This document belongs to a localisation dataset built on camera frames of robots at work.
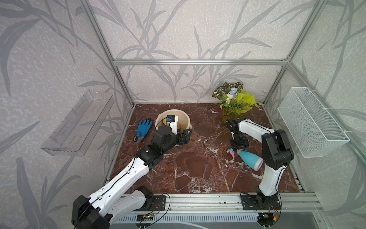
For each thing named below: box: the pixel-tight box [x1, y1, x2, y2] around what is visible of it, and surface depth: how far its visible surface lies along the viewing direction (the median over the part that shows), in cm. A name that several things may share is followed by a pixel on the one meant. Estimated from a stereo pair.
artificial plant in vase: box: [212, 82, 265, 125], surface depth 95 cm
